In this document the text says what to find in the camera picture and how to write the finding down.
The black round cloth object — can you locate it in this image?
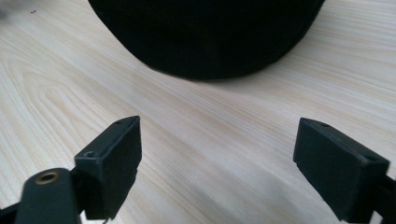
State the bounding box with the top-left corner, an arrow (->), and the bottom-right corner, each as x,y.
87,0 -> 326,80

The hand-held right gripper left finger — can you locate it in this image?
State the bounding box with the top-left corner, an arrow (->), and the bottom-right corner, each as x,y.
74,115 -> 143,221

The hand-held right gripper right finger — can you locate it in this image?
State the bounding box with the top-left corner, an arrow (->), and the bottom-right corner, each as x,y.
292,117 -> 391,224

